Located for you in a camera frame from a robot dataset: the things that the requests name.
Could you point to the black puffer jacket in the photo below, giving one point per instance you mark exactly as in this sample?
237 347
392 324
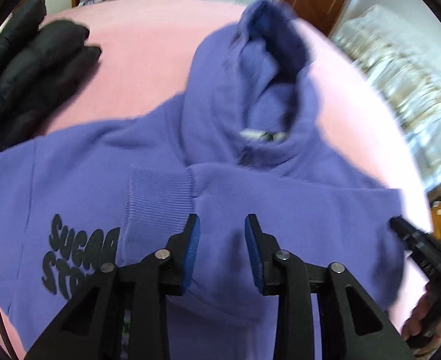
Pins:
36 71

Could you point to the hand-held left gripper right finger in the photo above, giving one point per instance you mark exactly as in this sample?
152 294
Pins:
254 255

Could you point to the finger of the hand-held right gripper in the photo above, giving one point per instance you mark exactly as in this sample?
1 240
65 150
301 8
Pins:
404 230

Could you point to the person's right hand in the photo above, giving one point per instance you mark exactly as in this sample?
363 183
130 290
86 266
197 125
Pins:
415 318

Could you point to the pink bed blanket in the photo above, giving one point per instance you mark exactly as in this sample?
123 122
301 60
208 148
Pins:
138 63

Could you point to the purple printed hoodie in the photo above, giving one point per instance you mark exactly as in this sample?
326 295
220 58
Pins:
243 101

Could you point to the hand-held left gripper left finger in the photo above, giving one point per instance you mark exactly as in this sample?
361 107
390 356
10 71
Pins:
190 255

